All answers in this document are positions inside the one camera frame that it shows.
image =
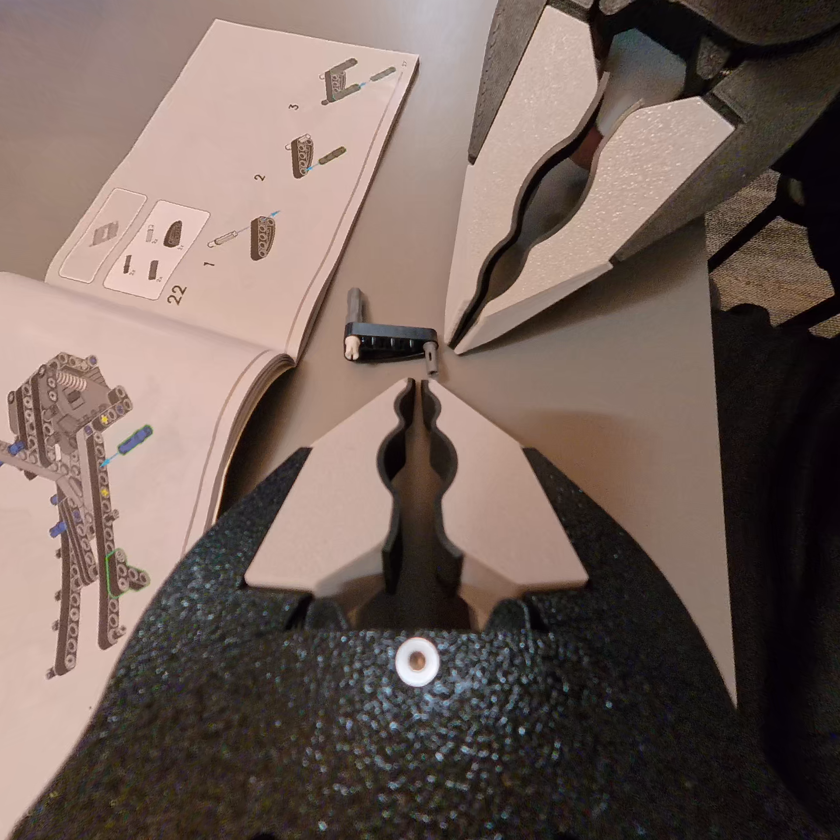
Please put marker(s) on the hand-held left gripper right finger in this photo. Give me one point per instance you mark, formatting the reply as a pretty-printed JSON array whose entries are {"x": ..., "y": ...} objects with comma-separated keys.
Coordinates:
[{"x": 512, "y": 518}]

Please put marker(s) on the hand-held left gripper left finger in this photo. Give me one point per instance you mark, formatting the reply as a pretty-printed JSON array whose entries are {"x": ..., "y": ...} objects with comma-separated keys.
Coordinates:
[{"x": 328, "y": 499}]

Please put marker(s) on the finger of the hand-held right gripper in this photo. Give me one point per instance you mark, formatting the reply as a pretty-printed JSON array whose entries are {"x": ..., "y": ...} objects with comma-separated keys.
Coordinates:
[
  {"x": 525, "y": 131},
  {"x": 630, "y": 190}
]

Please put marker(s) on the black toy brick beam with pins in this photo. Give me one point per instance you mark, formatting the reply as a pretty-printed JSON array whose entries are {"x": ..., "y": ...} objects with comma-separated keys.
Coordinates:
[{"x": 390, "y": 344}]

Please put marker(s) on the grey desk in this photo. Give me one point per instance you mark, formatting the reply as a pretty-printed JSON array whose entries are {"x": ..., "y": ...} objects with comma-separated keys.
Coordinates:
[{"x": 590, "y": 426}]

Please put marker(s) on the black chair base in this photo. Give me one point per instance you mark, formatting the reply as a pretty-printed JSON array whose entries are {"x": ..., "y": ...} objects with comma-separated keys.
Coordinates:
[{"x": 781, "y": 216}]

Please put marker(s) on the person's dark trousers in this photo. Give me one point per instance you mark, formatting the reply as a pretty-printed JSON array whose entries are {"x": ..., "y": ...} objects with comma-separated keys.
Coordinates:
[{"x": 781, "y": 525}]

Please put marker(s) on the open building instruction booklet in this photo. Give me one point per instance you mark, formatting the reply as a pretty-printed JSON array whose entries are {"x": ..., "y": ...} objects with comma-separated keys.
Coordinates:
[{"x": 216, "y": 197}]

